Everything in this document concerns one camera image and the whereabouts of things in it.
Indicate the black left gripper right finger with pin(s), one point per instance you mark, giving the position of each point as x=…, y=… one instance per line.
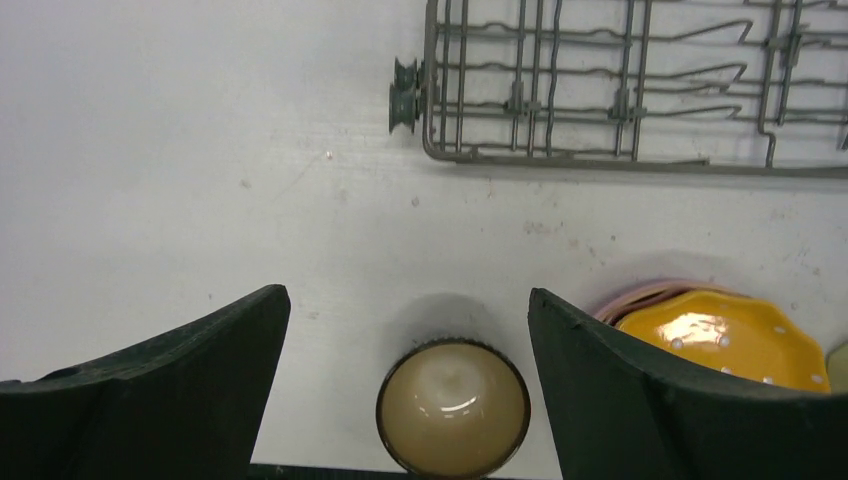
x=620, y=408

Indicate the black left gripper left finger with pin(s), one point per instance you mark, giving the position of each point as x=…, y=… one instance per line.
x=185, y=404

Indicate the dark patterned cream bowl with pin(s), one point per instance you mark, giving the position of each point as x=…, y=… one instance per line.
x=453, y=408

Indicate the grey wire dish rack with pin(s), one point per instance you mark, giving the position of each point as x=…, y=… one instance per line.
x=753, y=88

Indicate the pink plate under yellow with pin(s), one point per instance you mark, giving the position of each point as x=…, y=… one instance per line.
x=651, y=293

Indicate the yellow polka dot plate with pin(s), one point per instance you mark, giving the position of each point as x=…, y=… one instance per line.
x=747, y=337

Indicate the pale yellow mug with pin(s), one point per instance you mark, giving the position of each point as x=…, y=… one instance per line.
x=837, y=368

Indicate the black table frame rail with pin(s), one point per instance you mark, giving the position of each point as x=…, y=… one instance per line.
x=287, y=472

